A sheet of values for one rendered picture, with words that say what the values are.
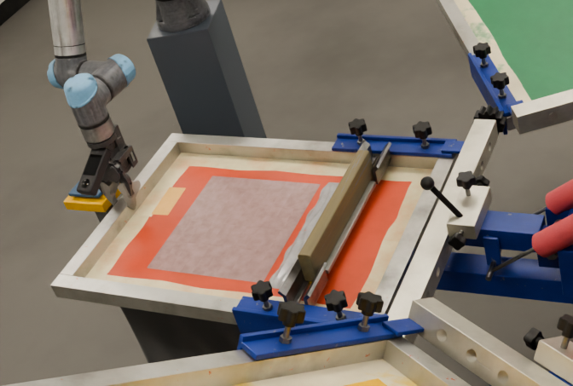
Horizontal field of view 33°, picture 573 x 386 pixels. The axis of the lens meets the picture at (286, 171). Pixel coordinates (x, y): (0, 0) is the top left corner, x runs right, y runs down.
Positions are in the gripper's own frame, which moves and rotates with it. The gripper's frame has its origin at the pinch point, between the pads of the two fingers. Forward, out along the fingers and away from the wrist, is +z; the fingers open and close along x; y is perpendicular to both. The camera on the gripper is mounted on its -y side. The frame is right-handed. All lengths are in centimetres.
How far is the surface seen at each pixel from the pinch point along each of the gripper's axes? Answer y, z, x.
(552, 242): -9, -10, -106
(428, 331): -40, -16, -93
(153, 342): -22.0, 22.4, -13.4
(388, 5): 280, 101, 44
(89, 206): 5.7, 6.5, 16.7
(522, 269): 0, 6, -97
